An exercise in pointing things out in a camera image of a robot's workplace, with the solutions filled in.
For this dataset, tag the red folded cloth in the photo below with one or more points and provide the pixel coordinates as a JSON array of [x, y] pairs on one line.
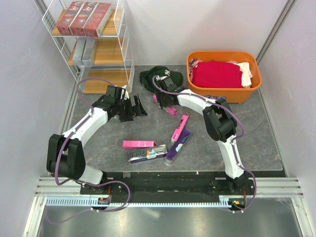
[[214, 74]]

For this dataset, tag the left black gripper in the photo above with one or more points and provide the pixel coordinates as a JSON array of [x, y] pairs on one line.
[[129, 116]]

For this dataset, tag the orange plastic basket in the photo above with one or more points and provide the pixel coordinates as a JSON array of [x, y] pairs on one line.
[[232, 95]]

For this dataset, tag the white wire wooden shelf rack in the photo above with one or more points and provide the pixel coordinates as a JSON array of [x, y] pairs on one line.
[[112, 59]]

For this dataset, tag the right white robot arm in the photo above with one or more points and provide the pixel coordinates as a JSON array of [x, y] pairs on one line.
[[220, 122]]

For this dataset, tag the pink toothpaste box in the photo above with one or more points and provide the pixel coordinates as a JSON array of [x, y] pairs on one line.
[[170, 110], [179, 128], [138, 144]]

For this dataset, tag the red white toothpaste box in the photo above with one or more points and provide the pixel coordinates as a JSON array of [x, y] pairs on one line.
[[98, 19]]

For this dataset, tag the purple toothpaste box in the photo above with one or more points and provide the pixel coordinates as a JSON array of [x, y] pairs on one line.
[[177, 146]]

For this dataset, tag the white pink cloth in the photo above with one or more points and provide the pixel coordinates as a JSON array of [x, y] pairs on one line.
[[246, 73]]

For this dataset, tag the patterned cloth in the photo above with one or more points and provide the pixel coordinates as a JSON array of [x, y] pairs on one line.
[[193, 64]]

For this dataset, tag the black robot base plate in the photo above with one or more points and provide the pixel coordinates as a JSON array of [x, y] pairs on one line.
[[214, 183]]

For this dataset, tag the silver R&O toothpaste box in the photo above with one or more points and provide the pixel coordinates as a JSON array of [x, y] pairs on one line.
[[147, 154]]

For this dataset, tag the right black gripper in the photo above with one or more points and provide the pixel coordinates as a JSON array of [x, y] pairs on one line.
[[161, 102]]

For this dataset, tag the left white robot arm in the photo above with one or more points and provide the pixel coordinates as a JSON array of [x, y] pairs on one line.
[[65, 155]]

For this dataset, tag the dark green baseball cap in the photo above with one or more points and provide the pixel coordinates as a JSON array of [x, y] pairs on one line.
[[146, 77]]

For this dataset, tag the grey cable duct rail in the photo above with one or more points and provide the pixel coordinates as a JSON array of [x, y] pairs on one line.
[[222, 202]]

